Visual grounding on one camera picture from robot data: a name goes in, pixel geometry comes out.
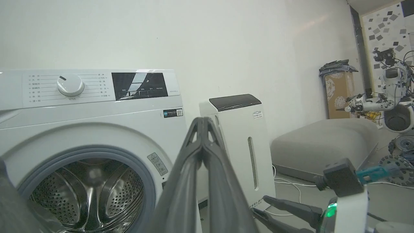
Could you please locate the white air purifier black top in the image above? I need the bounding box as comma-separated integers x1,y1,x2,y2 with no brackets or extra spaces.
199,94,277,211

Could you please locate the white round program dial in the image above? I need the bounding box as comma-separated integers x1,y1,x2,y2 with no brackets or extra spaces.
57,73,85,97

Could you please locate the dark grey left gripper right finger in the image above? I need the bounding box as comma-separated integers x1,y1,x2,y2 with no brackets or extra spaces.
201,117,259,233

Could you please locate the white front-load washing machine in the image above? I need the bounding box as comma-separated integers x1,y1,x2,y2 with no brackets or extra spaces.
0,69,203,233

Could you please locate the steel washing machine drum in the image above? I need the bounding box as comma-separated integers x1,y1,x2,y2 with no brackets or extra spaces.
29,158,144,233

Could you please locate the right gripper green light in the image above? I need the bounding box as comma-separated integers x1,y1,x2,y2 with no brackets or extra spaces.
251,188,370,233

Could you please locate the grey warning sticker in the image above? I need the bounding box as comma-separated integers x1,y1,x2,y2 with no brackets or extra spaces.
147,152,169,176

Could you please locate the grey rubber door gasket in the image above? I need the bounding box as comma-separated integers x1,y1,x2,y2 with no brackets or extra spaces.
17,146,156,233

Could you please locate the grey folded cloth pile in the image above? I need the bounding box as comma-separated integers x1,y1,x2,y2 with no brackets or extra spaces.
319,60,359,77

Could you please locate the black washing machine display panel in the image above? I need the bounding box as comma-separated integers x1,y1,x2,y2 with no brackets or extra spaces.
112,72,169,100

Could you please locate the white humanoid robot on wheels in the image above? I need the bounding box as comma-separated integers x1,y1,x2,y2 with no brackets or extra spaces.
336,48,414,187

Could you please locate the brown cardboard box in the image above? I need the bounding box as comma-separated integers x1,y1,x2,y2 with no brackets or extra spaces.
324,71,356,120

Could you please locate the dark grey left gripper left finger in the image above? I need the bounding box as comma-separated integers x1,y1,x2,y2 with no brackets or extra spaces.
146,117,204,233

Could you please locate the teal cable connector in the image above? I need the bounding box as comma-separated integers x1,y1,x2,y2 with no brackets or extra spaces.
356,163,402,185

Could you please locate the black vertical wall strip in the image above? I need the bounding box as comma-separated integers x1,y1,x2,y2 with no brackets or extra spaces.
349,5,373,96

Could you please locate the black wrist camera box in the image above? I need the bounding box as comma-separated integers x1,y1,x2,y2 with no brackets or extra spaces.
313,158,365,198

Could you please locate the white floor cable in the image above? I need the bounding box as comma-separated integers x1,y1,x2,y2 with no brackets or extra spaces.
265,164,325,217

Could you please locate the black blue energy label sticker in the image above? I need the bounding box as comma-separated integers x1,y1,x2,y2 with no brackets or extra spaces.
163,108,183,118

